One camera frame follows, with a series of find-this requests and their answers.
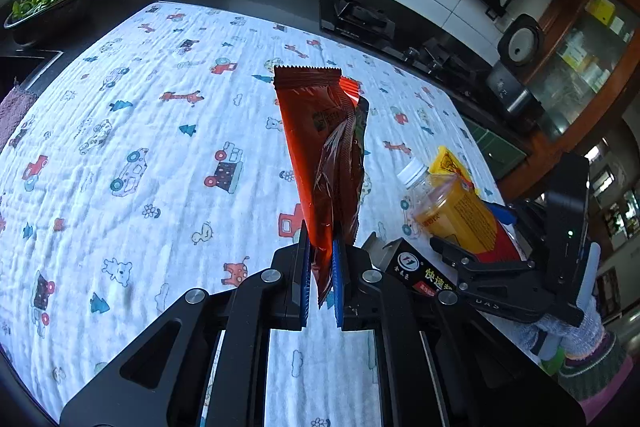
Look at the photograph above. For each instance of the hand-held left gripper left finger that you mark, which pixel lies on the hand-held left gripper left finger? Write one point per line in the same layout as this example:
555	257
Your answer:
303	277

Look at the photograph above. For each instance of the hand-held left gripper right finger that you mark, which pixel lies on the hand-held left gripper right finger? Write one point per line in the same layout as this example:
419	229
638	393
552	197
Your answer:
339	277

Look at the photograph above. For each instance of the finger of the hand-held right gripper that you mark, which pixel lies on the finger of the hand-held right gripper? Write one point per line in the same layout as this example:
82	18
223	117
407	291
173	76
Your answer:
505	213
455	254

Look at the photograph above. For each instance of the yellow snack packet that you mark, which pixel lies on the yellow snack packet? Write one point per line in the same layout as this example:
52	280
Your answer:
470	212

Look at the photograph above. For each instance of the clear plastic bottle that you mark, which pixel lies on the clear plastic bottle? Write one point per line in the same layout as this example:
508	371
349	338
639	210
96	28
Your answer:
425	187

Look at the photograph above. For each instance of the red snack packet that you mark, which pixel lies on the red snack packet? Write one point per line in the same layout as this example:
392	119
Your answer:
310	167

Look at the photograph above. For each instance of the person's right forearm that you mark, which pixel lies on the person's right forearm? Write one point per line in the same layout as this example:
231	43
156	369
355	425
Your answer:
595	372

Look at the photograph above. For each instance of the person's right hand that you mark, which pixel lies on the person's right hand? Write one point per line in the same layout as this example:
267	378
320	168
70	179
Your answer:
555	332

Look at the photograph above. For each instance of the small black box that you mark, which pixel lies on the small black box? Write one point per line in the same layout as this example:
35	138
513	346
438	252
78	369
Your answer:
405	264

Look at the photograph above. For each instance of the green kitchen cabinet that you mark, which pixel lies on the green kitchen cabinet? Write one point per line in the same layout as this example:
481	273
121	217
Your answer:
495	147

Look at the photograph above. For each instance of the wooden glass cabinet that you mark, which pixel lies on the wooden glass cabinet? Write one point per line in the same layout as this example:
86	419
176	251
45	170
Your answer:
607	122

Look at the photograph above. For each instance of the black rice cooker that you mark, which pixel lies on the black rice cooker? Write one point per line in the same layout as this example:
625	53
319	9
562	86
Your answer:
520	42

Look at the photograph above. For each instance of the black gas stove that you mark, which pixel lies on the black gas stove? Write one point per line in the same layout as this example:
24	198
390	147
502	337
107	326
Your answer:
360	19

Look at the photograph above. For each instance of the black wall socket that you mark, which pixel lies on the black wall socket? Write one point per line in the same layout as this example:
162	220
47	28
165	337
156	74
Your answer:
495	13

